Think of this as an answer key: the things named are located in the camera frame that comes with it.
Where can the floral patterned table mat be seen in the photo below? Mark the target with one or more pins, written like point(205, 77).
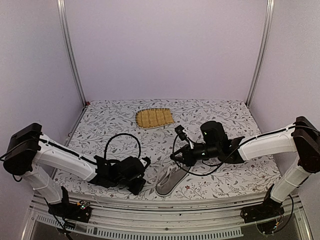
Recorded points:
point(108, 128)

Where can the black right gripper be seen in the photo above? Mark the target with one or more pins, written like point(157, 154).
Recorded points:
point(188, 159)

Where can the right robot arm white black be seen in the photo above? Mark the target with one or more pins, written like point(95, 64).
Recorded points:
point(300, 137)

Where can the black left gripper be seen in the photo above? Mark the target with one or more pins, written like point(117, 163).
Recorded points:
point(135, 190)

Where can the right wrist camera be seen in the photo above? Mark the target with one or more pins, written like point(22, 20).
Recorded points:
point(183, 135)

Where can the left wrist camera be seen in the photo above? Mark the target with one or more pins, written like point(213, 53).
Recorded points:
point(145, 161)

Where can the aluminium frame post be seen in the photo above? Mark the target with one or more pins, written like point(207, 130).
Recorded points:
point(267, 25)
point(61, 8)

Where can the grey canvas sneaker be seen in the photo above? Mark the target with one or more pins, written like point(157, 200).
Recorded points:
point(168, 184)

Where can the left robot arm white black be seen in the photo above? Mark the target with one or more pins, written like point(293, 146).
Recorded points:
point(30, 148)

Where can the white shoelace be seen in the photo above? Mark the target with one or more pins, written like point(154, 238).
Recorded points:
point(160, 171)

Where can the front aluminium rail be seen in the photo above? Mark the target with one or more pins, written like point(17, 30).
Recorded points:
point(133, 219)

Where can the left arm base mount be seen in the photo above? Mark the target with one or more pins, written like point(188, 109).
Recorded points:
point(71, 211)

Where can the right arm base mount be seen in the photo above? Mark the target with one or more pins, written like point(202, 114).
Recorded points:
point(265, 210)

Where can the woven bamboo tray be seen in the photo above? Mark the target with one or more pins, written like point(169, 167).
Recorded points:
point(153, 118)

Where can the left aluminium frame post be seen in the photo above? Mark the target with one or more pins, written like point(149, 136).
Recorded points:
point(61, 8)

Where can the right aluminium frame post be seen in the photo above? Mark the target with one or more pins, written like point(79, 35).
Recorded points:
point(267, 25)

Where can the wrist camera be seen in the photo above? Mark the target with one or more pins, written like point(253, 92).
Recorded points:
point(183, 135)
point(145, 161)

